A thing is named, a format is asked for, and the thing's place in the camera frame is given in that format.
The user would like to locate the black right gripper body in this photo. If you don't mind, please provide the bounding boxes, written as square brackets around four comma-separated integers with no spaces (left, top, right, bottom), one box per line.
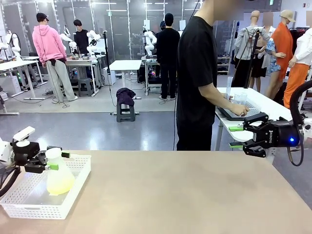
[253,118,301,148]

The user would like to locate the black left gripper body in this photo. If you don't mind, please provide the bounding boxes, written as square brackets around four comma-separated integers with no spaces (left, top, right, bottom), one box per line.
[12,141,41,167]

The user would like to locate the translucent plastic conical flask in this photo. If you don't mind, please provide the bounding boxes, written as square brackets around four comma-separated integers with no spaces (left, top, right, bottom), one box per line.
[45,148,77,196]

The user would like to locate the person's right forearm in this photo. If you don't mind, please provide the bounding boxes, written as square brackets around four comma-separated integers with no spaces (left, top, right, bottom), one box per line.
[198,81,238,115]

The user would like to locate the person's right hand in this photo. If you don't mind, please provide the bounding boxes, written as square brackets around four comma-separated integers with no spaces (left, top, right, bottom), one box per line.
[233,105,251,117]

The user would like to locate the white side table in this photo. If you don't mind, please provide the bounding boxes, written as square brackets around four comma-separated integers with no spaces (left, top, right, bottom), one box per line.
[214,87,312,164]

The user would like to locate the black flat tray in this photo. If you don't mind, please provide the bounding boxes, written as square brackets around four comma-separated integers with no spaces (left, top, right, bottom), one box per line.
[215,106,268,121]

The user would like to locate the white perforated plastic basket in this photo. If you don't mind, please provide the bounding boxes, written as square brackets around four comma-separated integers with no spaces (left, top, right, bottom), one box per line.
[0,155,92,220]

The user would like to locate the mannequin with orange trousers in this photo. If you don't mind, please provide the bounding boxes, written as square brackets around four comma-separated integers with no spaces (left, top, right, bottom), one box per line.
[283,30,312,110]

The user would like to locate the figure in blue floral dress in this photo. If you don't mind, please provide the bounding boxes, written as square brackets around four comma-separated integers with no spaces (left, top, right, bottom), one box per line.
[262,11,285,98]

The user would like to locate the wooden shoe rack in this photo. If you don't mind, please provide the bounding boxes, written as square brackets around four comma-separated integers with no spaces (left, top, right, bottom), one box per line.
[216,56,232,76]

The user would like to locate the grey plastic step stool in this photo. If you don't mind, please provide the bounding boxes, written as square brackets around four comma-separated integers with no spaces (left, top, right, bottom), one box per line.
[78,78,95,98]

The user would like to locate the grey stool with clothing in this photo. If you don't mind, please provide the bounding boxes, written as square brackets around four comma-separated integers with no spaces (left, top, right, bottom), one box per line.
[116,103,137,123]

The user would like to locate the person in black t-shirt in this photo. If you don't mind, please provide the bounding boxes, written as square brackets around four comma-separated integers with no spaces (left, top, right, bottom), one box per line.
[175,0,244,151]

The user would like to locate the mannequin in orange with cap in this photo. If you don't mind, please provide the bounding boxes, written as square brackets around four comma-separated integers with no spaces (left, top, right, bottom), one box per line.
[265,9,295,98]

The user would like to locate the mannequin in grey shirt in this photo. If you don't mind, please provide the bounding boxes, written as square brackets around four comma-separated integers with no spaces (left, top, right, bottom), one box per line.
[233,10,271,89]

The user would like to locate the dark purple bundled clothing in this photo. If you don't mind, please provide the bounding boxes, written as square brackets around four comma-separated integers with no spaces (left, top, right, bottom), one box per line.
[116,87,137,107]

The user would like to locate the white background desk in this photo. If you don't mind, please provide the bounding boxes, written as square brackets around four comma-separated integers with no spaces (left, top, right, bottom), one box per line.
[0,56,48,101]

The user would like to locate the white desk with boxes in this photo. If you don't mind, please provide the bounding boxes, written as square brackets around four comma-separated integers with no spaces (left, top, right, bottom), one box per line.
[65,56,103,95]

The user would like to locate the black pole stand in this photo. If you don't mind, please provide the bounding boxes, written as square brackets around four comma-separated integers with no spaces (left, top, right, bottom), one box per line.
[102,31,117,116]

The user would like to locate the small white empty desk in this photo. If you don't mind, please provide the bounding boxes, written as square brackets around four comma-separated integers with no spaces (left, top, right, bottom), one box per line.
[109,59,143,82]

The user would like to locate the background person all in black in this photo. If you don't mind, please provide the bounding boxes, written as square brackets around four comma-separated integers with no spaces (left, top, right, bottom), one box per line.
[156,13,181,101]

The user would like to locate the person in pink hoodie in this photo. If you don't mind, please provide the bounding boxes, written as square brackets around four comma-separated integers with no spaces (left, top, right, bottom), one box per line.
[32,12,79,103]

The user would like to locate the background person with dark hair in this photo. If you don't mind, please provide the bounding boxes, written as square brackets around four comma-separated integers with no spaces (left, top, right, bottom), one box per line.
[73,19,90,56]

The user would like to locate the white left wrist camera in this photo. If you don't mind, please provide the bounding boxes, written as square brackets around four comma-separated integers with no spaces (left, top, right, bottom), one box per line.
[11,126,37,147]

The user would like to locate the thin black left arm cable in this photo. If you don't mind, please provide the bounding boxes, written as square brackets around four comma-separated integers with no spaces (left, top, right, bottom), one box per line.
[0,162,21,198]

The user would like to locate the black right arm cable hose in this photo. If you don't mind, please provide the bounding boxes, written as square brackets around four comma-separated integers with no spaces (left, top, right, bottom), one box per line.
[287,79,312,167]

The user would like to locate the black floor cables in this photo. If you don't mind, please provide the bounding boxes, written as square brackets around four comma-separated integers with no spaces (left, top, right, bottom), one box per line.
[45,87,75,109]

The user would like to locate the black camera tripod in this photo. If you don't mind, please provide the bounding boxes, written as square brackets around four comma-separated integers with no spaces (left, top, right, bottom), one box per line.
[243,27,263,89]

